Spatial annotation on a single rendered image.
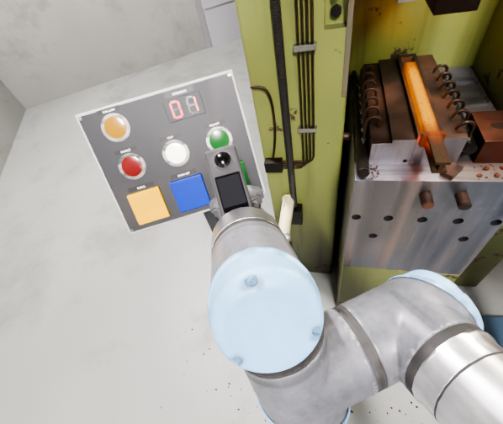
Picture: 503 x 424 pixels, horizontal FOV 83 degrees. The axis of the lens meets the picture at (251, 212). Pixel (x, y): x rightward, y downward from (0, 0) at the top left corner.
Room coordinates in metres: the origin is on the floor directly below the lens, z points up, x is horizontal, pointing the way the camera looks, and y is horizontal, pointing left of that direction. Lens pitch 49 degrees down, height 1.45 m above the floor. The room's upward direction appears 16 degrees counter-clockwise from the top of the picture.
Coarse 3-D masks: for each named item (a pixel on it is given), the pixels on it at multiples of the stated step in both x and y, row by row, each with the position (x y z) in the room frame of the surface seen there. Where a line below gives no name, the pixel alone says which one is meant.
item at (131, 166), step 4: (128, 156) 0.54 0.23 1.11; (132, 156) 0.54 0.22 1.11; (124, 160) 0.54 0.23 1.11; (128, 160) 0.54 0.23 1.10; (132, 160) 0.54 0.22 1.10; (136, 160) 0.54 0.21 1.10; (124, 164) 0.54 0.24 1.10; (128, 164) 0.53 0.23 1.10; (132, 164) 0.53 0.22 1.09; (136, 164) 0.53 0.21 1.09; (140, 164) 0.53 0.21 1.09; (124, 168) 0.53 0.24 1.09; (128, 168) 0.53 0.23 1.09; (132, 168) 0.53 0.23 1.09; (136, 168) 0.53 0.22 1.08; (140, 168) 0.53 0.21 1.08; (124, 172) 0.53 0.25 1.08; (128, 172) 0.53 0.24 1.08; (132, 172) 0.52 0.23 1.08; (136, 172) 0.52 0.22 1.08; (132, 176) 0.52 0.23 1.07
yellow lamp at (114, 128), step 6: (108, 120) 0.58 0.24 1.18; (114, 120) 0.58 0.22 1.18; (120, 120) 0.58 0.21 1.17; (108, 126) 0.58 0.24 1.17; (114, 126) 0.57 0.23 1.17; (120, 126) 0.57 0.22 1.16; (108, 132) 0.57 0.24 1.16; (114, 132) 0.57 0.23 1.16; (120, 132) 0.57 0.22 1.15; (114, 138) 0.56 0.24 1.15
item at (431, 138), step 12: (408, 72) 0.73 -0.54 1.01; (420, 84) 0.66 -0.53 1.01; (420, 96) 0.61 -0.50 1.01; (420, 108) 0.56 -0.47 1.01; (420, 120) 0.53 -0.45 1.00; (432, 120) 0.51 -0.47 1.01; (432, 132) 0.46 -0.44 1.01; (444, 132) 0.45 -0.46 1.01; (420, 144) 0.46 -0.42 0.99; (432, 144) 0.43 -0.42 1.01; (444, 144) 0.42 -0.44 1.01; (432, 156) 0.40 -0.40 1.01; (444, 156) 0.38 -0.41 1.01; (432, 168) 0.38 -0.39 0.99; (444, 168) 0.37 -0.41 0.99
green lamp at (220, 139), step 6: (216, 132) 0.55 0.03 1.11; (222, 132) 0.55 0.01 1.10; (210, 138) 0.54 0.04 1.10; (216, 138) 0.54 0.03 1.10; (222, 138) 0.54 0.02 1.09; (228, 138) 0.54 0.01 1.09; (210, 144) 0.54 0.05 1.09; (216, 144) 0.53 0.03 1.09; (222, 144) 0.53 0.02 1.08; (228, 144) 0.53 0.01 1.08
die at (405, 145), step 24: (384, 72) 0.80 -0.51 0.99; (384, 96) 0.68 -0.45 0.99; (408, 96) 0.63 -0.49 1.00; (432, 96) 0.62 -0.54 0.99; (384, 120) 0.59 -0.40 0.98; (408, 120) 0.55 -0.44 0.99; (456, 120) 0.50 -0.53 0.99; (384, 144) 0.50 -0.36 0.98; (408, 144) 0.48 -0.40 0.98; (456, 144) 0.44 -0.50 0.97
